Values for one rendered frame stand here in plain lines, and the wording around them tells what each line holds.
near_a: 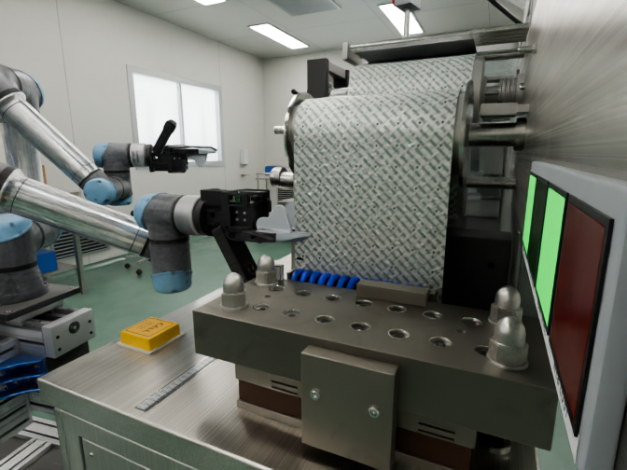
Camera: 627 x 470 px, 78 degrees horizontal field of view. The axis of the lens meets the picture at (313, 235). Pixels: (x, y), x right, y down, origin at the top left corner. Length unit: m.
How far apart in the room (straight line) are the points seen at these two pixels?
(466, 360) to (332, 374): 0.13
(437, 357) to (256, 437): 0.23
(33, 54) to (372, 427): 4.38
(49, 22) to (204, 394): 4.36
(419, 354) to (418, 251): 0.20
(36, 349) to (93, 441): 0.68
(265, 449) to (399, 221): 0.34
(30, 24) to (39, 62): 0.31
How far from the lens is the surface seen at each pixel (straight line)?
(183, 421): 0.55
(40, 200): 0.91
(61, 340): 1.28
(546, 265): 0.20
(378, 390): 0.41
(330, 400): 0.44
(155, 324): 0.76
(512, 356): 0.41
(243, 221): 0.66
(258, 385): 0.52
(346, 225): 0.59
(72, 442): 0.73
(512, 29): 0.88
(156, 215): 0.77
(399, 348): 0.42
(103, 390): 0.65
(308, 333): 0.44
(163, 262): 0.78
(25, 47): 4.54
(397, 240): 0.57
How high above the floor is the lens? 1.23
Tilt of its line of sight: 12 degrees down
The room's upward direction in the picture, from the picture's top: straight up
